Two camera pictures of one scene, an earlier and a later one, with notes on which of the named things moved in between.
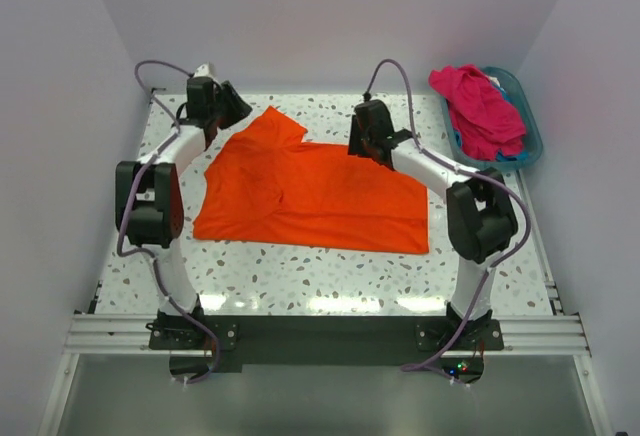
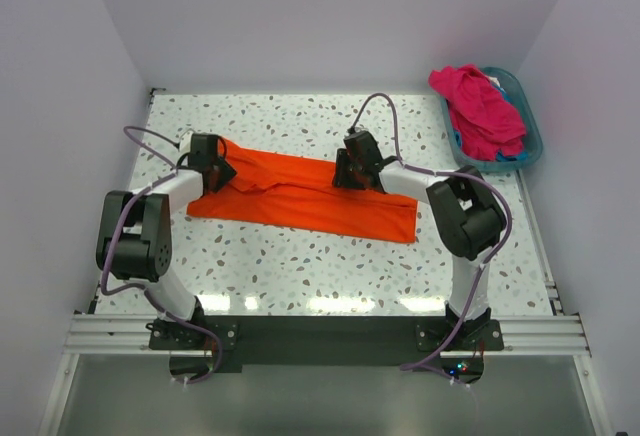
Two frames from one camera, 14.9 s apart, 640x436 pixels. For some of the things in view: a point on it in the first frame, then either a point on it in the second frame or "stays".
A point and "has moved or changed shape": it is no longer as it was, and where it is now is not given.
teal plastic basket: x=520 y=103 stays
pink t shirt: x=486 y=122 stays
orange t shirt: x=269 y=184 has moved or changed shape
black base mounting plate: x=235 y=340 stays
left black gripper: x=226 y=106 → x=222 y=172
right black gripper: x=382 y=141 → x=345 y=172
